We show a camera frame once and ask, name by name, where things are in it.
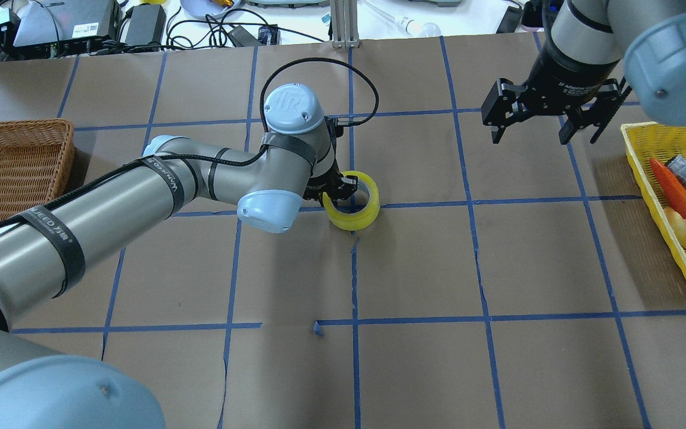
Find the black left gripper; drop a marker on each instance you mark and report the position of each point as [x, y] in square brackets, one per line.
[323, 180]

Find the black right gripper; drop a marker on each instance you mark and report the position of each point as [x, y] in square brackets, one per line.
[568, 76]

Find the yellow tape roll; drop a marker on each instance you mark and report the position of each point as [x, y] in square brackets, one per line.
[355, 221]

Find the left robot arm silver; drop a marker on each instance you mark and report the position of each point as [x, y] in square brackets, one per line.
[46, 250]

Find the light bulb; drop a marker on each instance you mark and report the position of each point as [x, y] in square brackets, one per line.
[407, 25]

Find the orange toy carrot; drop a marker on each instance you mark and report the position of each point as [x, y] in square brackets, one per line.
[674, 192]

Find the yellow woven basket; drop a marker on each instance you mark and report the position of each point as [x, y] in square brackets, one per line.
[648, 145]

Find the blue plate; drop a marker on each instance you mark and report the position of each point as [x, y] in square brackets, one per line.
[201, 9]

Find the black power adapter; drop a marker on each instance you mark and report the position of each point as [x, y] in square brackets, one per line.
[145, 26]

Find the brown wicker basket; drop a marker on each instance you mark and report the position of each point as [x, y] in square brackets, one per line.
[36, 158]

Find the aluminium frame post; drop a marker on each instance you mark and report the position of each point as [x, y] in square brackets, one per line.
[344, 24]

